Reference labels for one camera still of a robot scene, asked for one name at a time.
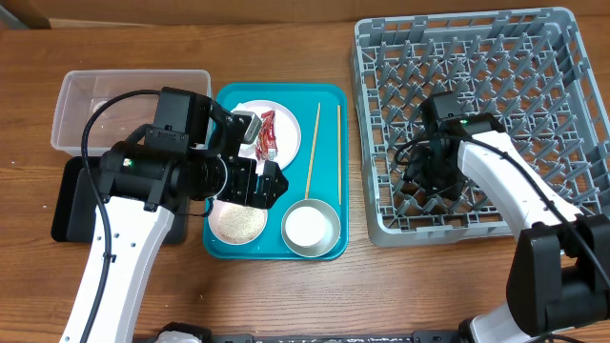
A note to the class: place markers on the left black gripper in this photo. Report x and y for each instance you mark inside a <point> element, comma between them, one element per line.
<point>267,196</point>

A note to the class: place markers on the red snack wrapper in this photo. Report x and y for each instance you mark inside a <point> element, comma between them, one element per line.
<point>266,147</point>

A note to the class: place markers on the white napkin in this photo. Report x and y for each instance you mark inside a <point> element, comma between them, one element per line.
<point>241,109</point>

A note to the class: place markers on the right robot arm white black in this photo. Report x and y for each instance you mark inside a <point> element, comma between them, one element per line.
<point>559,278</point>

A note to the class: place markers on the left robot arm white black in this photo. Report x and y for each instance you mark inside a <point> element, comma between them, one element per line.
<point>189,152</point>

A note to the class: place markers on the grey dishwasher rack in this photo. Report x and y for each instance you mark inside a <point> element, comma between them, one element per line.
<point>529,68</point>

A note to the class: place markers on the pink plate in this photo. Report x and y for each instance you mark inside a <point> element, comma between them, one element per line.
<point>287,130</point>

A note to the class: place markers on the teal serving tray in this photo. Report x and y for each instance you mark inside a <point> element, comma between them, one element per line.
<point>311,132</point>

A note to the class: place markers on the grey bowl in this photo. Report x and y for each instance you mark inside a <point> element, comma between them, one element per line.
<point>311,228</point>

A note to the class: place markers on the left wooden chopstick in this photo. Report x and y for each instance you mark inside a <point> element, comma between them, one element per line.
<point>312,155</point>

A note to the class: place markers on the wooden chopstick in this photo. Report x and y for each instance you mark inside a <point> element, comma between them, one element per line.
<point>312,155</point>
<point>339,153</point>

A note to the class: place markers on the right wooden chopstick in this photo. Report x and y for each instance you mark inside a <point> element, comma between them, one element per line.
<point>339,153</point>

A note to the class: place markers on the black tray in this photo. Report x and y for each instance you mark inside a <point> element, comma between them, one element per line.
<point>75,214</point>

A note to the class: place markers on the clear plastic bin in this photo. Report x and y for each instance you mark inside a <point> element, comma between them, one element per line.
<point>84,92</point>

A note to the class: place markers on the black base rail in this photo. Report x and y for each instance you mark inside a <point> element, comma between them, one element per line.
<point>182,332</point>

